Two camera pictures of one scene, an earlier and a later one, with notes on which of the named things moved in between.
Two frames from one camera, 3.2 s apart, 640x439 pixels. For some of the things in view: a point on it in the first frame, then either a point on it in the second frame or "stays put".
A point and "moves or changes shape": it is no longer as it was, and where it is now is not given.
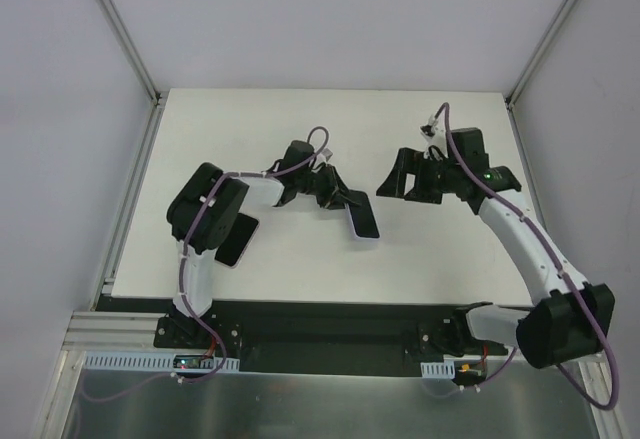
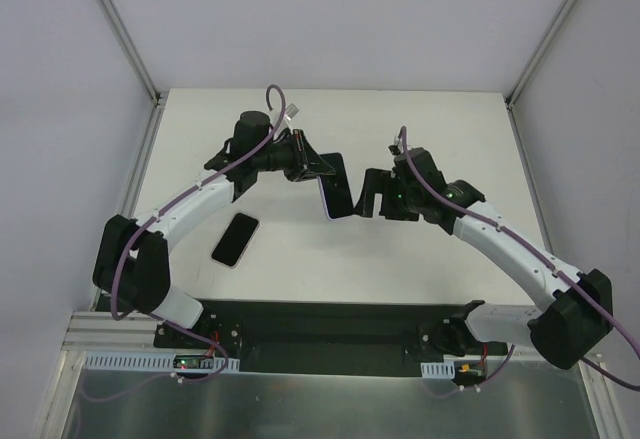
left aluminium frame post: (156, 95) stays put
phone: (363, 218) moves or changes shape
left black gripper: (326, 186) to (300, 155)
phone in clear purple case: (246, 228) stays put
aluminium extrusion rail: (92, 330) stays put
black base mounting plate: (313, 337) stays put
